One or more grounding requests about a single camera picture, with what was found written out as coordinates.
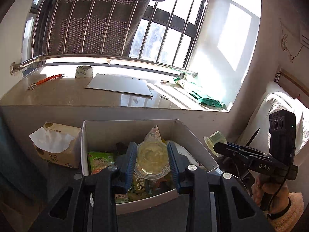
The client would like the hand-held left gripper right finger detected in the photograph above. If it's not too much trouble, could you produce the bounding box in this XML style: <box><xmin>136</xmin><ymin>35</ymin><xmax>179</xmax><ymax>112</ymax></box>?
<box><xmin>167</xmin><ymin>142</ymin><xmax>273</xmax><ymax>232</ymax></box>

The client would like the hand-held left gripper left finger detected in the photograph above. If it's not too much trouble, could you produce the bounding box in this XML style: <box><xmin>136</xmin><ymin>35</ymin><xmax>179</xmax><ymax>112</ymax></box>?
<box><xmin>29</xmin><ymin>142</ymin><xmax>138</xmax><ymax>232</ymax></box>

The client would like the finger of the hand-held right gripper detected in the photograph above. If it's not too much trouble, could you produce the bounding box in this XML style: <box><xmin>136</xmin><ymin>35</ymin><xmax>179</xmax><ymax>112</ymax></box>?
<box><xmin>227</xmin><ymin>142</ymin><xmax>272</xmax><ymax>159</ymax></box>
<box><xmin>214</xmin><ymin>142</ymin><xmax>254</xmax><ymax>161</ymax></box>

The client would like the clear jelly cup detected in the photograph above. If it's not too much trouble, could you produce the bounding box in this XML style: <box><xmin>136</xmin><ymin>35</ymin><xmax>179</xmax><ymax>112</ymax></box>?
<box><xmin>134</xmin><ymin>142</ymin><xmax>171</xmax><ymax>180</ymax></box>
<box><xmin>204</xmin><ymin>130</ymin><xmax>227</xmax><ymax>154</ymax></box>

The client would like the white cardboard box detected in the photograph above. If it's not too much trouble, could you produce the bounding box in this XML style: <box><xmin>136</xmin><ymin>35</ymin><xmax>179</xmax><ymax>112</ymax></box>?
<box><xmin>81</xmin><ymin>119</ymin><xmax>219</xmax><ymax>215</ymax></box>

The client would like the person's right forearm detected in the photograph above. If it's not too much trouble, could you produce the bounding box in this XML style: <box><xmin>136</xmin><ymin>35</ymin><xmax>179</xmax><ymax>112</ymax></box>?
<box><xmin>266</xmin><ymin>192</ymin><xmax>305</xmax><ymax>232</ymax></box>

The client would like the person's right hand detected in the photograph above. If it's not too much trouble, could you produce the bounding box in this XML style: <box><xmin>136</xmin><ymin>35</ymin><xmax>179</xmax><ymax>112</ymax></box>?
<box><xmin>251</xmin><ymin>174</ymin><xmax>290</xmax><ymax>211</ymax></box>

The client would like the small green snack packet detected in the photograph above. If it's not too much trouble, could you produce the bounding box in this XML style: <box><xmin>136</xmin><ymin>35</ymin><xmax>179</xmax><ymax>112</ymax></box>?
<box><xmin>87</xmin><ymin>152</ymin><xmax>116</xmax><ymax>175</ymax></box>

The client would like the white red printed snack packet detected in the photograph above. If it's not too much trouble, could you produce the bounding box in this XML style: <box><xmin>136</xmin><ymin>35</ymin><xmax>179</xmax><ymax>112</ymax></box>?
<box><xmin>144</xmin><ymin>125</ymin><xmax>163</xmax><ymax>146</ymax></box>

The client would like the tiny green snack packet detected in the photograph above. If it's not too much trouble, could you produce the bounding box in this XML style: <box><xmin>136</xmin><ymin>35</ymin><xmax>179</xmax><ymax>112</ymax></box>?
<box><xmin>115</xmin><ymin>193</ymin><xmax>129</xmax><ymax>205</ymax></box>

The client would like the green plastic bag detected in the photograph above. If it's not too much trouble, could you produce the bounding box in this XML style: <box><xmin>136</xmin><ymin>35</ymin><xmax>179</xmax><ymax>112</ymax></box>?
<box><xmin>191</xmin><ymin>90</ymin><xmax>227</xmax><ymax>110</ymax></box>

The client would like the black wristband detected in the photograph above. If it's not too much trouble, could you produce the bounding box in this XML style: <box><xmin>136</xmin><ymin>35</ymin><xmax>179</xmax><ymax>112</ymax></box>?
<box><xmin>267</xmin><ymin>198</ymin><xmax>292</xmax><ymax>220</ymax></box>

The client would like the tissue paper pack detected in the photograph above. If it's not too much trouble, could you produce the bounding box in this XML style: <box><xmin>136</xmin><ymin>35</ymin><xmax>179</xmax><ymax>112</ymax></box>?
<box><xmin>29</xmin><ymin>121</ymin><xmax>82</xmax><ymax>169</ymax></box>

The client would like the flat cardboard sheet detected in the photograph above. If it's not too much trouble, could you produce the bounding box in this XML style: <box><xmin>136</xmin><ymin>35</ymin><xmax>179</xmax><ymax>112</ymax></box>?
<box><xmin>84</xmin><ymin>74</ymin><xmax>154</xmax><ymax>97</ymax></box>

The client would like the clear green plastic wrapper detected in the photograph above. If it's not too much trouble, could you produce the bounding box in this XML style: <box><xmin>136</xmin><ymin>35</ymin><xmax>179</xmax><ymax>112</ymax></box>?
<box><xmin>172</xmin><ymin>77</ymin><xmax>205</xmax><ymax>95</ymax></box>

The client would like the clear tape roll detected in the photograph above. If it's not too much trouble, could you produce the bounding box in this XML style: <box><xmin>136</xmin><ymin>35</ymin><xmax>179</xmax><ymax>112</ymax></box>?
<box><xmin>75</xmin><ymin>65</ymin><xmax>94</xmax><ymax>78</ymax></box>

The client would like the orange beaded tool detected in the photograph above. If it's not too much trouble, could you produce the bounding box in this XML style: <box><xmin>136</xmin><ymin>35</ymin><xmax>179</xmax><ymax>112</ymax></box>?
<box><xmin>27</xmin><ymin>74</ymin><xmax>65</xmax><ymax>91</ymax></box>

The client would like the grey hanging cloth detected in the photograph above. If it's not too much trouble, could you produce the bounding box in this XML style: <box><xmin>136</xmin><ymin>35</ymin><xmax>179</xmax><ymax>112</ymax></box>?
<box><xmin>43</xmin><ymin>0</ymin><xmax>169</xmax><ymax>56</ymax></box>

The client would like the wooden frame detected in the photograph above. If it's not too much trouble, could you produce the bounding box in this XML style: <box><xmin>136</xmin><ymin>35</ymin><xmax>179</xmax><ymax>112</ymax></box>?
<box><xmin>274</xmin><ymin>65</ymin><xmax>309</xmax><ymax>102</ymax></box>

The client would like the black wall cable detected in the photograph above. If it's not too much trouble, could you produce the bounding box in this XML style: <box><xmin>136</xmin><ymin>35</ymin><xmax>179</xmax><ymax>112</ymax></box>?
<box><xmin>279</xmin><ymin>18</ymin><xmax>309</xmax><ymax>62</ymax></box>

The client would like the white wall socket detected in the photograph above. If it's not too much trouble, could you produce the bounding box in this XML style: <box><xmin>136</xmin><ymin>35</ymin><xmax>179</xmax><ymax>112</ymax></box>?
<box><xmin>299</xmin><ymin>24</ymin><xmax>309</xmax><ymax>47</ymax></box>

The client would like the steel window guard rail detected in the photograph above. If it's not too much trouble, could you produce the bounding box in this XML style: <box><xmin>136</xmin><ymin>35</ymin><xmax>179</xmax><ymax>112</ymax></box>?
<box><xmin>10</xmin><ymin>0</ymin><xmax>222</xmax><ymax>78</ymax></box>

